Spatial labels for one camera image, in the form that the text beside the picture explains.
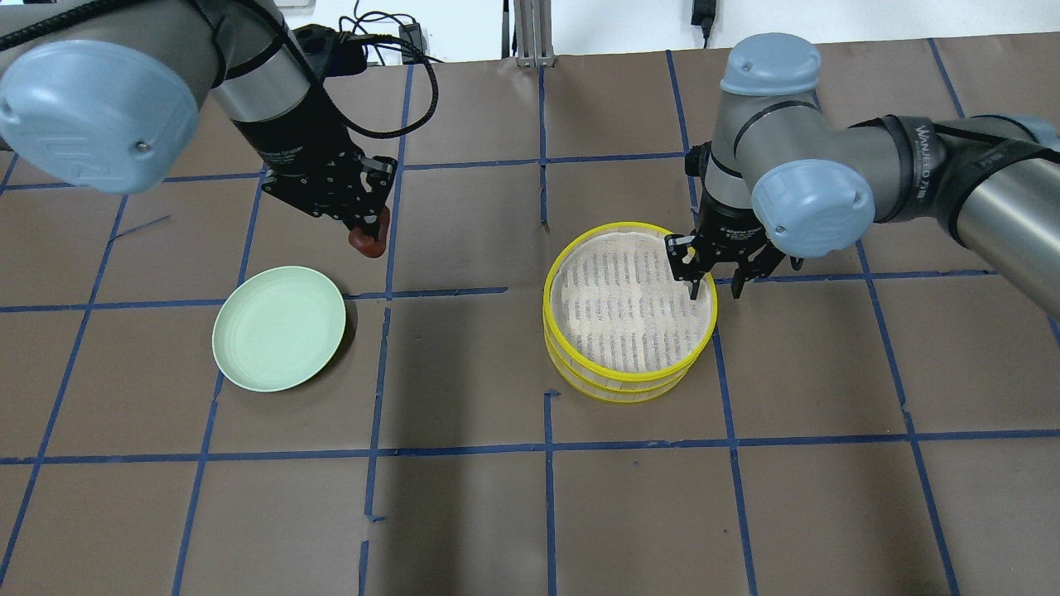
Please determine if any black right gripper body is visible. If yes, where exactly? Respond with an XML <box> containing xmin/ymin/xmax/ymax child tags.
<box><xmin>666</xmin><ymin>218</ymin><xmax>788</xmax><ymax>281</ymax></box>

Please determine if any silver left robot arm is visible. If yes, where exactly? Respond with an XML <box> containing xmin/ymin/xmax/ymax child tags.
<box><xmin>2</xmin><ymin>1</ymin><xmax>677</xmax><ymax>218</ymax></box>

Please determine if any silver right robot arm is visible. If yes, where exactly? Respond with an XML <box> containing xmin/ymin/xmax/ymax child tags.
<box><xmin>665</xmin><ymin>31</ymin><xmax>1059</xmax><ymax>318</ymax></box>

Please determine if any aluminium frame post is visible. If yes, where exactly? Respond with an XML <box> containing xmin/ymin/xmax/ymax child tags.
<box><xmin>510</xmin><ymin>0</ymin><xmax>557</xmax><ymax>69</ymax></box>

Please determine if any brown red bun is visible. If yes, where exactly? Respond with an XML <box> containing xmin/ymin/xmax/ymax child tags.
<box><xmin>348</xmin><ymin>233</ymin><xmax>387</xmax><ymax>259</ymax></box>

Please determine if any yellow steamer layer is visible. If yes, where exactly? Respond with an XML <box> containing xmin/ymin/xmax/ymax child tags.
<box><xmin>544</xmin><ymin>332</ymin><xmax>706</xmax><ymax>404</ymax></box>
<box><xmin>543</xmin><ymin>222</ymin><xmax>718</xmax><ymax>383</ymax></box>

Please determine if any yellow top steamer layer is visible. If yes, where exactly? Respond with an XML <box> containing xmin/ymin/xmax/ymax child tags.
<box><xmin>543</xmin><ymin>222</ymin><xmax>718</xmax><ymax>383</ymax></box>

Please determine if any light green plate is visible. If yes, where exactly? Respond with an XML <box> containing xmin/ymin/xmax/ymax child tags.
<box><xmin>211</xmin><ymin>267</ymin><xmax>347</xmax><ymax>392</ymax></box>

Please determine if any yellow bottom steamer layer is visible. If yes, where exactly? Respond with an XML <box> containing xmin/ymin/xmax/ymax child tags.
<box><xmin>544</xmin><ymin>332</ymin><xmax>706</xmax><ymax>404</ymax></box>

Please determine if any white mesh steamer liner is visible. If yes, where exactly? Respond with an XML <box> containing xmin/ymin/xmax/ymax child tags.
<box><xmin>550</xmin><ymin>231</ymin><xmax>716</xmax><ymax>373</ymax></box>

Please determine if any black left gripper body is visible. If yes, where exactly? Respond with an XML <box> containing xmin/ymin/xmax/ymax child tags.
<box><xmin>241</xmin><ymin>91</ymin><xmax>398</xmax><ymax>223</ymax></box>

